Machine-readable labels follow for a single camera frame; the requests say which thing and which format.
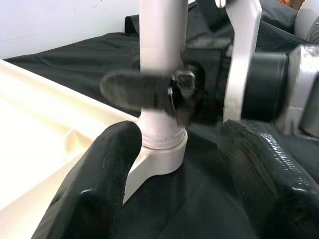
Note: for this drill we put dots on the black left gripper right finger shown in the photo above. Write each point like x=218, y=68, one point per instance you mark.
x=274, y=186

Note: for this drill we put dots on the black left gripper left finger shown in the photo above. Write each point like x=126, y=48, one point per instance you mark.
x=94, y=186

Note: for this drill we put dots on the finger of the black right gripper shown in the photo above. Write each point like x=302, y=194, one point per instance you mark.
x=134, y=89

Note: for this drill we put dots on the white plastic table leg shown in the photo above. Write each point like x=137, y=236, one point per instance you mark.
x=162, y=37

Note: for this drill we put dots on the white plastic table top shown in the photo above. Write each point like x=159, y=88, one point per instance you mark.
x=37, y=124

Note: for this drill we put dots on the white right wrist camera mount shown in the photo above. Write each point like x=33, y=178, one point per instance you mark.
x=243, y=49

